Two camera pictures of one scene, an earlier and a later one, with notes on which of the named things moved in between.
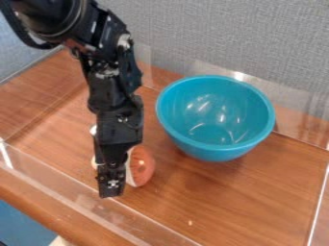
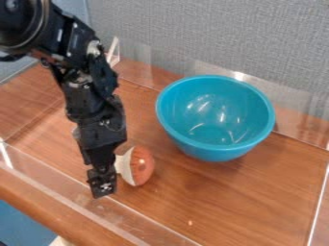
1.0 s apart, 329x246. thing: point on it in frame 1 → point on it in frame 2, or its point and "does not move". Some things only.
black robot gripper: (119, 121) → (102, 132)
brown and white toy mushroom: (141, 163) does not move
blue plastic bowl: (217, 116) does not move
